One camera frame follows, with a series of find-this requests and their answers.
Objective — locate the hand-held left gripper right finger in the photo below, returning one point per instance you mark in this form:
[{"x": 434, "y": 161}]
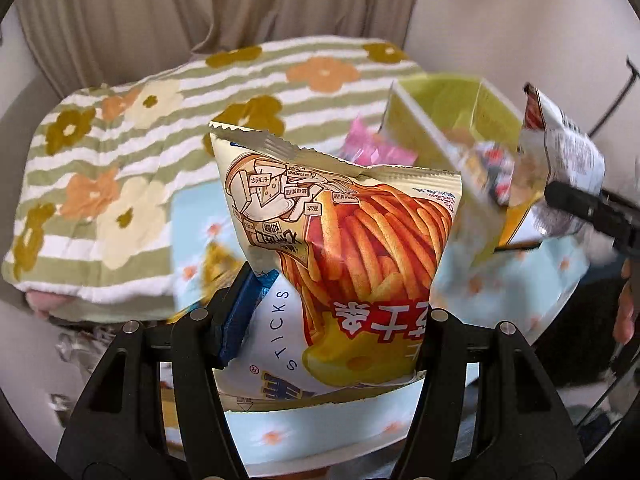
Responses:
[{"x": 441, "y": 342}]

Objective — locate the potato sticks snack bag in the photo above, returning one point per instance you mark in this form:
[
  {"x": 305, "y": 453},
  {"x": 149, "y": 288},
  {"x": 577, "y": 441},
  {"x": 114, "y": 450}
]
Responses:
[{"x": 360, "y": 240}]

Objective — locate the person's right hand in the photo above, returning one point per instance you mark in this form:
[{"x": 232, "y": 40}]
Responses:
[{"x": 627, "y": 310}]

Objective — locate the green cardboard box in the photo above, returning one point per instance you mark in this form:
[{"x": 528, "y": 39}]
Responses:
[{"x": 435, "y": 125}]

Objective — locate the silver crumpled wrapper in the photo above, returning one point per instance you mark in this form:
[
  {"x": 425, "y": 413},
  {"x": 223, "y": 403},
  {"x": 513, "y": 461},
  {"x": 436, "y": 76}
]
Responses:
[{"x": 80, "y": 360}]

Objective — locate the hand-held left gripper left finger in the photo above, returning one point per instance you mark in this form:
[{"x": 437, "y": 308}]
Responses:
[{"x": 234, "y": 322}]

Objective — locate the black metal stand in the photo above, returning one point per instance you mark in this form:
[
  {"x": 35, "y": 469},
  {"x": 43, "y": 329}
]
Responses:
[{"x": 612, "y": 105}]

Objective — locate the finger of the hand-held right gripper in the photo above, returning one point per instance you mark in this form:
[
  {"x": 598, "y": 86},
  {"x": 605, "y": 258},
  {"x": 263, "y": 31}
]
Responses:
[{"x": 595, "y": 210}]

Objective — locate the pink snack packet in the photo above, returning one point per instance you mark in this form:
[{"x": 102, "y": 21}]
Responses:
[{"x": 370, "y": 146}]

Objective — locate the white snack packet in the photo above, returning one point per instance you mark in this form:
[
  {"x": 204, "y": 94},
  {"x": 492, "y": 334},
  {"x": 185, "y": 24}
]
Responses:
[{"x": 570, "y": 145}]

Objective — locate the beige curtain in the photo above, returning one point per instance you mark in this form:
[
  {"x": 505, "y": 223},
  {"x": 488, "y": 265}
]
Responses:
[{"x": 150, "y": 5}]

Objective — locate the striped floral blanket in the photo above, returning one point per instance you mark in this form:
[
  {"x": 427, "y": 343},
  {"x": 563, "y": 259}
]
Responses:
[{"x": 125, "y": 160}]

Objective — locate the daisy print tablecloth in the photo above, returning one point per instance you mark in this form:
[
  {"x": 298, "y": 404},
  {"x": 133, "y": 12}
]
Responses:
[{"x": 310, "y": 435}]

